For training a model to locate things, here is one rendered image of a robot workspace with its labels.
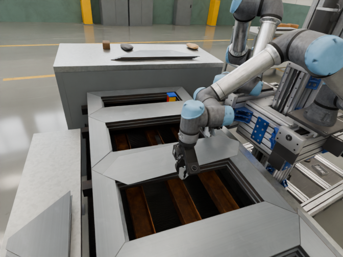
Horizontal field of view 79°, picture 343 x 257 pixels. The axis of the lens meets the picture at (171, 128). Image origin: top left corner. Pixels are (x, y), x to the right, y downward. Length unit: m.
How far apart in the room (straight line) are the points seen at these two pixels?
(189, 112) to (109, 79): 1.03
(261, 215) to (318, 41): 0.63
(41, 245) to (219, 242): 0.60
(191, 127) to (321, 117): 0.75
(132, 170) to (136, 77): 0.89
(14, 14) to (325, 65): 9.52
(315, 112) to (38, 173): 1.41
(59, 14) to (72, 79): 8.16
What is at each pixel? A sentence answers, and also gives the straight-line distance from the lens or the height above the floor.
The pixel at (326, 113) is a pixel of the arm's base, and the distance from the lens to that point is 1.29.
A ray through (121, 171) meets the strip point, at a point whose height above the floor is 0.87.
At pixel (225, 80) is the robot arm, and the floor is 1.27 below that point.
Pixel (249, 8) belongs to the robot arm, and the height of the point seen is 1.50.
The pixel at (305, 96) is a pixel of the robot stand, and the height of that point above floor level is 1.07.
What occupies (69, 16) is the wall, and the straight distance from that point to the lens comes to 9.77.
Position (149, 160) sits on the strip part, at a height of 0.87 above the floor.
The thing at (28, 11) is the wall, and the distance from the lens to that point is 9.74.
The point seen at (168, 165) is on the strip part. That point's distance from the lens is 0.98.
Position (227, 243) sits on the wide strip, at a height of 0.87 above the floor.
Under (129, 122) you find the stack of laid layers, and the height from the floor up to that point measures 0.85.
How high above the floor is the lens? 1.56
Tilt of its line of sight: 35 degrees down
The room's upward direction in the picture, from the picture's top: 6 degrees clockwise
